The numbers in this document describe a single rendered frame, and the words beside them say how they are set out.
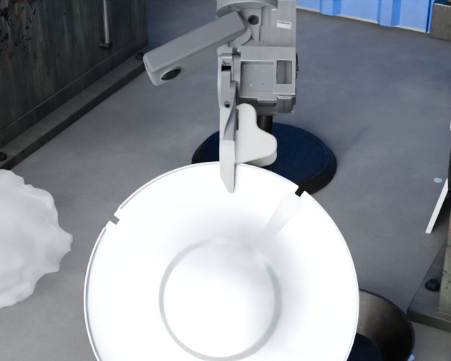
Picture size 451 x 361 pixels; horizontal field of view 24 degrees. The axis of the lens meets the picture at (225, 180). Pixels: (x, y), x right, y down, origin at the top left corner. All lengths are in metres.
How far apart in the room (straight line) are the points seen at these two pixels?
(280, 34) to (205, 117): 1.92
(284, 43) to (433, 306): 1.28
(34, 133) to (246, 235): 1.88
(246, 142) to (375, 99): 2.09
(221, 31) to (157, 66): 0.08
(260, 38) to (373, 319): 1.22
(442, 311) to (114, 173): 0.98
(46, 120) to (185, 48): 1.90
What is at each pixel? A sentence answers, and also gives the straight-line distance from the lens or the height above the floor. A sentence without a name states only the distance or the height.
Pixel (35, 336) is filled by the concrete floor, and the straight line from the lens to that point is 2.27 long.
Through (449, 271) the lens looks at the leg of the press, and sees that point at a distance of 2.23.
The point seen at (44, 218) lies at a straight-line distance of 2.38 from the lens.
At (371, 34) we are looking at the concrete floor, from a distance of 3.58.
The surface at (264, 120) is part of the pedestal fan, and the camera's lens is 2.72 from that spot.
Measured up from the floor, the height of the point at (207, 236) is 0.83.
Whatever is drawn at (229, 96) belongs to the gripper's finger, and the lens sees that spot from 1.07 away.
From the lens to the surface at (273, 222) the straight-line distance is 1.09.
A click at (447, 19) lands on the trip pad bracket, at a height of 0.68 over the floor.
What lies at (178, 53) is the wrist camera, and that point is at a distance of 1.11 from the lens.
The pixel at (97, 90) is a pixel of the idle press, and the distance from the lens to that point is 3.14.
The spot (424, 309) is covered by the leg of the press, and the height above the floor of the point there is 0.03.
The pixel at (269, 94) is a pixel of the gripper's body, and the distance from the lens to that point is 1.09.
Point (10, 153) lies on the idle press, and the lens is 2.85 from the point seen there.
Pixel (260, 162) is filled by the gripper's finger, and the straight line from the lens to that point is 1.12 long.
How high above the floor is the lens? 1.46
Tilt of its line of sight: 32 degrees down
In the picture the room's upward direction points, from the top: straight up
